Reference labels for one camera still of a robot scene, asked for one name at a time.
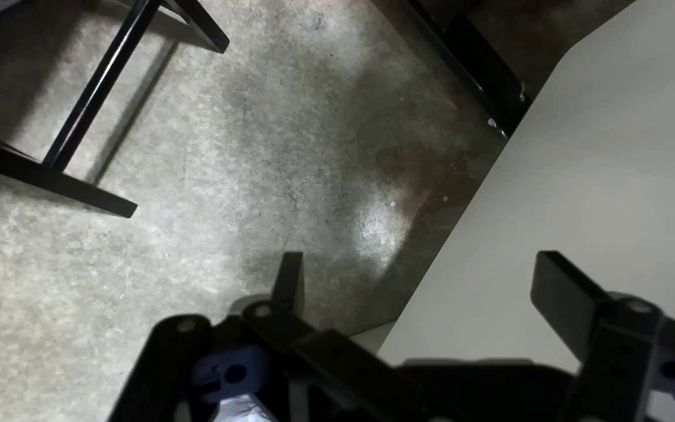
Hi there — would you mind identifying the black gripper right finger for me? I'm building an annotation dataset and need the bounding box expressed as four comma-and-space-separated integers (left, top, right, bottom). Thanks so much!
531, 249, 675, 422

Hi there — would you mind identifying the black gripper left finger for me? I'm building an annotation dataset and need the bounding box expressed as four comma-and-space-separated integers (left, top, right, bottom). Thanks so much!
109, 251, 436, 422

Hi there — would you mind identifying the white table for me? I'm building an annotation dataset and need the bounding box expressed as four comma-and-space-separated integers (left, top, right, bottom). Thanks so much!
372, 0, 675, 379

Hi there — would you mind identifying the black furniture leg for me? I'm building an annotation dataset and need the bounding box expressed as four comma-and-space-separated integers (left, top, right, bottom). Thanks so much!
371, 0, 531, 140

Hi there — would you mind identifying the black metal stand frame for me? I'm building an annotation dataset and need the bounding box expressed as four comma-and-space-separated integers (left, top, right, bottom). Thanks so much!
0, 0, 233, 221

